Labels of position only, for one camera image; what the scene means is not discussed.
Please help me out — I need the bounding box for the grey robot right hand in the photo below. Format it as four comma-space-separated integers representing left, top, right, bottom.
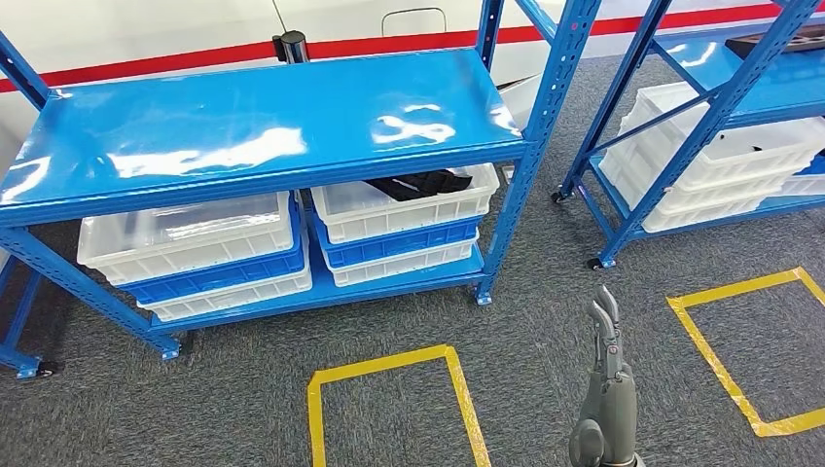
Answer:
568, 284, 646, 467

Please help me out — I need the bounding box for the blue metal shelf rack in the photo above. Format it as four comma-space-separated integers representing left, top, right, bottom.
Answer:
551, 0, 825, 272
0, 254, 59, 380
0, 0, 604, 362

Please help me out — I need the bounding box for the black long part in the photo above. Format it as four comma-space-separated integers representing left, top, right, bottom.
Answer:
364, 168, 474, 203

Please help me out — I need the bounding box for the black flat shelf part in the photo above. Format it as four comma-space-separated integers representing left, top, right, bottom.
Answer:
725, 24, 825, 60

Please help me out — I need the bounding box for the white plastic bin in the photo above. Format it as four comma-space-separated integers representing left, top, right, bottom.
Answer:
597, 151, 769, 234
605, 119, 807, 214
772, 172, 825, 198
76, 191, 297, 287
138, 238, 314, 324
325, 234, 480, 288
622, 82, 825, 192
310, 162, 501, 245

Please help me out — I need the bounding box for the red barrier belt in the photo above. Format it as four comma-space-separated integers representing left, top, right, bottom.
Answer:
0, 3, 784, 94

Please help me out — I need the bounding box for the white car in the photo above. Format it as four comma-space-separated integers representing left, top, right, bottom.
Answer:
0, 0, 825, 182

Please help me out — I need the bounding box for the black stanchion post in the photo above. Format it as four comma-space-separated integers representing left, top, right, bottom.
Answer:
271, 30, 310, 66

